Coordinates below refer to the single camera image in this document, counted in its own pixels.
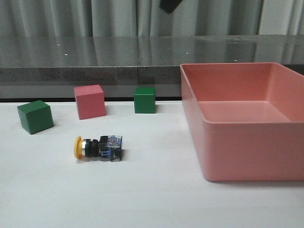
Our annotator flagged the grey stone ledge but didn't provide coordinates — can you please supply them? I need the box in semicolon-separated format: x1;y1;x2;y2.
0;35;304;102

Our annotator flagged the right green cube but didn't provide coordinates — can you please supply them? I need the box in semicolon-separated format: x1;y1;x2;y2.
133;87;156;114

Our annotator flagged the pink cube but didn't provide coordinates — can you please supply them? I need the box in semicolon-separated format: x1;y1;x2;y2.
74;85;106;120

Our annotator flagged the grey-green curtain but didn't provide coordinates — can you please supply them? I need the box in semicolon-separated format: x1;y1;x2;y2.
0;0;304;37

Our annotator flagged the yellow push button switch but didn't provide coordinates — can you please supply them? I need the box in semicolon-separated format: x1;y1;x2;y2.
74;135;123;162

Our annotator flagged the green cube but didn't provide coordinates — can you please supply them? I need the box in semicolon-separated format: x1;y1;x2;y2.
133;87;156;114
17;100;54;134

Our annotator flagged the pink plastic bin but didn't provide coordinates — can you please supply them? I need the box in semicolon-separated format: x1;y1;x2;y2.
180;63;304;181

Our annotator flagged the left green cube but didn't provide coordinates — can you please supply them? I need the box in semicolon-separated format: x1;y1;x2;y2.
17;100;54;134

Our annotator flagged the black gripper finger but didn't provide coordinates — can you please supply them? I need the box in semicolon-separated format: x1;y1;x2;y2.
160;0;182;14

